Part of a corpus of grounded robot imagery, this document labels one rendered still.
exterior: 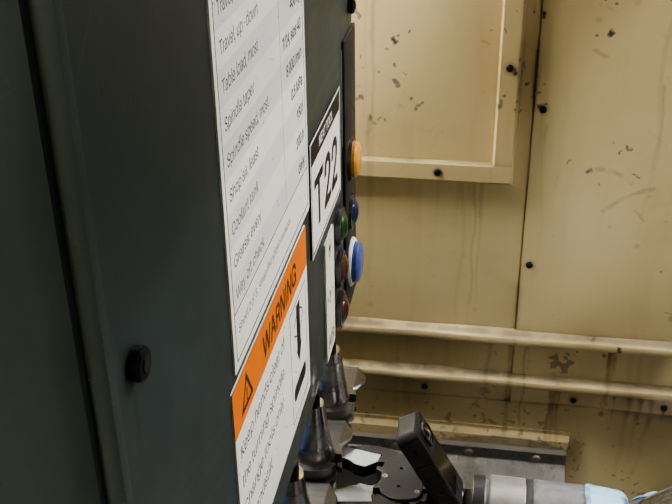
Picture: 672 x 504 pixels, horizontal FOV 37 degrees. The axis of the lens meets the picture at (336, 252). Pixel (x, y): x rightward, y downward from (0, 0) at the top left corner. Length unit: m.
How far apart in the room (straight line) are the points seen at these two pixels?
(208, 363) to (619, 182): 1.14
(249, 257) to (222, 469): 0.09
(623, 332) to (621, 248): 0.14
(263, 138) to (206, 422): 0.13
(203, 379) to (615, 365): 1.28
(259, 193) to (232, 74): 0.07
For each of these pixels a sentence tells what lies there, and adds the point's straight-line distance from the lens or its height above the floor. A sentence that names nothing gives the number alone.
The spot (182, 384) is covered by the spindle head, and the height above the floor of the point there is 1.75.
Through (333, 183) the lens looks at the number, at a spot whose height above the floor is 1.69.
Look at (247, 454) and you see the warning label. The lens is 0.45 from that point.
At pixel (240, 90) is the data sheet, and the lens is 0.39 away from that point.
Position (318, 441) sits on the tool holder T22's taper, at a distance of 1.10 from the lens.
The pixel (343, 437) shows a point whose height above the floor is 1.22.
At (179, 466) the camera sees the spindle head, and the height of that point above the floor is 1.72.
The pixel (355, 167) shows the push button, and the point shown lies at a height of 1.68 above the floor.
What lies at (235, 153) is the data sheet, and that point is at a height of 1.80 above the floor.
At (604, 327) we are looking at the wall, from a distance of 1.58.
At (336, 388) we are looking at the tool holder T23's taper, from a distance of 1.19.
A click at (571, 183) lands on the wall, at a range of 1.46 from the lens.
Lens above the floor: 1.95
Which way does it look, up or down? 28 degrees down
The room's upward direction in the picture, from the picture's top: 1 degrees counter-clockwise
